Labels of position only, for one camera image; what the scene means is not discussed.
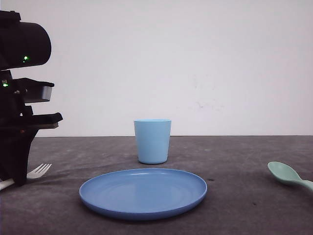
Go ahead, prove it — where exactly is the white plastic fork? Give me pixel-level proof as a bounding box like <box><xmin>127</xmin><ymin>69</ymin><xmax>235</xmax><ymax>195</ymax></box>
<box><xmin>0</xmin><ymin>164</ymin><xmax>52</xmax><ymax>190</ymax></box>

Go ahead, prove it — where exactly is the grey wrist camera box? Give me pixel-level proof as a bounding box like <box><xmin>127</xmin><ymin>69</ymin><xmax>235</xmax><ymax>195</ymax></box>
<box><xmin>13</xmin><ymin>78</ymin><xmax>54</xmax><ymax>103</ymax></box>

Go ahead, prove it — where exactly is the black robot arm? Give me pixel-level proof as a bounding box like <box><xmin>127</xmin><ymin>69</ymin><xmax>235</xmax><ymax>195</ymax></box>
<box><xmin>0</xmin><ymin>11</ymin><xmax>63</xmax><ymax>189</ymax></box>

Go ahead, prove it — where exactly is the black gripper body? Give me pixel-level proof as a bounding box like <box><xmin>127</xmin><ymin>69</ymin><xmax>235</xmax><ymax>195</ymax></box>
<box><xmin>0</xmin><ymin>70</ymin><xmax>63</xmax><ymax>130</ymax></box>

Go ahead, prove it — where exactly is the mint green plastic spoon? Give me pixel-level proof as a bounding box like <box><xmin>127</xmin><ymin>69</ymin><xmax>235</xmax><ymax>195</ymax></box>
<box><xmin>267</xmin><ymin>162</ymin><xmax>313</xmax><ymax>191</ymax></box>

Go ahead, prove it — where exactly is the light blue plastic cup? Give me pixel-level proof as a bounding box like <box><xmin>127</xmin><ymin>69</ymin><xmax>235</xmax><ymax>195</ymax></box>
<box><xmin>134</xmin><ymin>119</ymin><xmax>171</xmax><ymax>165</ymax></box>

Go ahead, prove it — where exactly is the blue plastic plate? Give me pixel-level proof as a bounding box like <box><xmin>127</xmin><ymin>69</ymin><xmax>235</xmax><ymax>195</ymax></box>
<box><xmin>79</xmin><ymin>168</ymin><xmax>207</xmax><ymax>221</ymax></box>

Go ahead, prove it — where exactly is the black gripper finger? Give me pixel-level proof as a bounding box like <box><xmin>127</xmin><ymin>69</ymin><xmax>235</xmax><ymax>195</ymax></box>
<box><xmin>0</xmin><ymin>129</ymin><xmax>38</xmax><ymax>186</ymax></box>

